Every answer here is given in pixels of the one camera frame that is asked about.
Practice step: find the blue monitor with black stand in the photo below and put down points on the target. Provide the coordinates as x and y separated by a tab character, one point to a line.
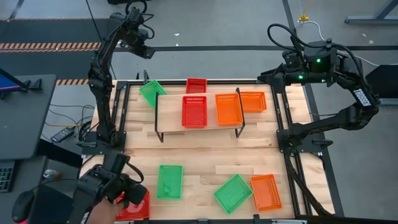
6	84

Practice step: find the black keyboard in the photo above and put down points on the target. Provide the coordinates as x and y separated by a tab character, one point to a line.
6	180

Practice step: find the grey desk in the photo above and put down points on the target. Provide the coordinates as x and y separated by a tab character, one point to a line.
25	124

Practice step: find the person's forearm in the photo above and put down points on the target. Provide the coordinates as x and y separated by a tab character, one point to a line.
102	213

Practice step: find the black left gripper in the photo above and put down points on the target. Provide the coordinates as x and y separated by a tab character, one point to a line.
135	37

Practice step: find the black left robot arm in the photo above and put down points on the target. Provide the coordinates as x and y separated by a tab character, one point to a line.
99	84

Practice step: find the black computer mouse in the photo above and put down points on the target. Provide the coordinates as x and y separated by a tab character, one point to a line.
23	203

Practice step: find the black power adapter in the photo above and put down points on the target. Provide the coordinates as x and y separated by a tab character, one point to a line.
62	134

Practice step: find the grey metal floor frame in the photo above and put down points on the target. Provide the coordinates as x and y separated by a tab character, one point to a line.
367	20

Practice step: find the wooden shelf with black legs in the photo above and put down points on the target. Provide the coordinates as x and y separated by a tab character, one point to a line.
171	115

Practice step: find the yellow plug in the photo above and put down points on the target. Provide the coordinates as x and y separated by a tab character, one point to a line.
303	18

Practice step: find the black floor mat hazard stripes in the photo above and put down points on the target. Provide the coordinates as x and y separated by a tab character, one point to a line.
46	31

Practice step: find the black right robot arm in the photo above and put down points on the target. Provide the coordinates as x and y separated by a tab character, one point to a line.
357	93

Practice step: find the orange plastic basket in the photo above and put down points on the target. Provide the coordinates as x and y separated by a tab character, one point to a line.
266	193
255	101
229	110

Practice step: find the black box on floor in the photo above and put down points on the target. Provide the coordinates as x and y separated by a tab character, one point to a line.
388	81

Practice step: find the black table clamp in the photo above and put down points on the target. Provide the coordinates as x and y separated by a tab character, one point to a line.
145	77

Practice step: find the red plastic basket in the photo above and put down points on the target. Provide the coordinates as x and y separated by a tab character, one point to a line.
194	113
140	211
196	85

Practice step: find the green plastic basket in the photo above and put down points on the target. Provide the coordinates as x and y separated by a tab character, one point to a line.
233	193
169	182
152	91

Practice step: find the silver drink can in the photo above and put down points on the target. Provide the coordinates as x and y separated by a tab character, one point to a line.
51	173

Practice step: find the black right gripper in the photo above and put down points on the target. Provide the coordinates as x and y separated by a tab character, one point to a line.
292	76

